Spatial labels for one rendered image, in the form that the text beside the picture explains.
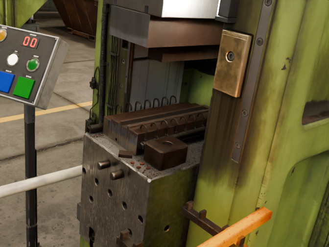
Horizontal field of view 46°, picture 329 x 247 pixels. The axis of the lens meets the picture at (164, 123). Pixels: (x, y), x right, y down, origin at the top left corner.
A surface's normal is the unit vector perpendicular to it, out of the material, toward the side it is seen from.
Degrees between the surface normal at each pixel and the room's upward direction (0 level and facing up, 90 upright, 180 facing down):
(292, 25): 90
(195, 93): 90
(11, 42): 60
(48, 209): 0
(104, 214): 90
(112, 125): 90
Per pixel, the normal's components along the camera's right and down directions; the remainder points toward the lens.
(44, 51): -0.29, -0.21
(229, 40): -0.75, 0.16
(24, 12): 0.63, 0.36
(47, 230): 0.12, -0.92
